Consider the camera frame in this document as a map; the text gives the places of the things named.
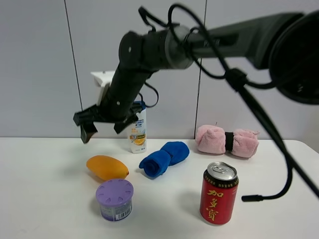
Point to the purple lid air freshener jar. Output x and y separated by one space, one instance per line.
115 199

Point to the rolled blue towel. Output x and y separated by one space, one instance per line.
170 154

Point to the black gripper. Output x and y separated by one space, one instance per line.
114 108

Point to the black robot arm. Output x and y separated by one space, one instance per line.
286 44

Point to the white shampoo bottle blue cap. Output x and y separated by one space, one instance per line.
137 132

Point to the orange yellow mango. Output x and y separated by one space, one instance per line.
107 168

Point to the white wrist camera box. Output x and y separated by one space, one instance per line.
103 81

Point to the red drink can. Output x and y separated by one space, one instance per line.
218 193

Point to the rolled pink towel black band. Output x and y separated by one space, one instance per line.
215 140

